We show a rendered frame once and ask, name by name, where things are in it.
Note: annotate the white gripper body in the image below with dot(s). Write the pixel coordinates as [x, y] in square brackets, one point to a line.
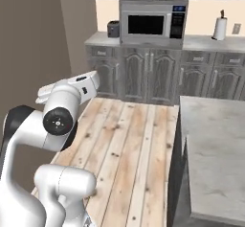
[45, 93]

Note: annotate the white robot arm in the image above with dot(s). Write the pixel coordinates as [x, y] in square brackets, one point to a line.
[28, 131]

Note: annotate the grey arched cabinet door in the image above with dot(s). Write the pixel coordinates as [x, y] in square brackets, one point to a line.
[105, 76]
[195, 81]
[164, 76]
[227, 83]
[134, 74]

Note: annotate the grey drawer front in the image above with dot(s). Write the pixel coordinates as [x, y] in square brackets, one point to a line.
[198, 58]
[102, 52]
[232, 59]

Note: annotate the dark grey toaster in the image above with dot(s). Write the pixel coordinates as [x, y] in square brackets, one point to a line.
[113, 29]

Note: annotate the grey microwave oven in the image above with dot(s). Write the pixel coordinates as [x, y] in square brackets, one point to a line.
[146, 25]

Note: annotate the white paper towel roll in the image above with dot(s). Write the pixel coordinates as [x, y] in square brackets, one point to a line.
[220, 28]

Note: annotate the grey wall outlet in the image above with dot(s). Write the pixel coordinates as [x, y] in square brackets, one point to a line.
[236, 28]

